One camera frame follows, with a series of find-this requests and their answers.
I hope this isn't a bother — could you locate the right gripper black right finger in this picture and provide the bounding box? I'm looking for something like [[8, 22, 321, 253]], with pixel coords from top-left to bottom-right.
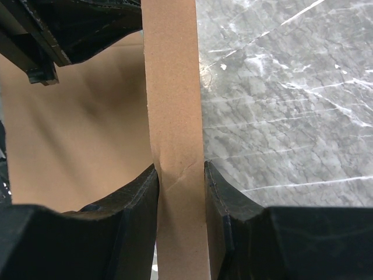
[[205, 162, 372, 279]]

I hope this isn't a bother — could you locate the brown cardboard box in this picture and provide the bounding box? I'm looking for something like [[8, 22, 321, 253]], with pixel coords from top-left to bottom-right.
[[1, 1, 210, 279]]

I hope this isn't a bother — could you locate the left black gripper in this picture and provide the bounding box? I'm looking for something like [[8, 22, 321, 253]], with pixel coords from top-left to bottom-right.
[[1, 1, 142, 86]]

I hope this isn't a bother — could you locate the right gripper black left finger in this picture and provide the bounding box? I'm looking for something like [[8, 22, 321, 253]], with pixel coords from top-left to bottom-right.
[[1, 166, 159, 279]]

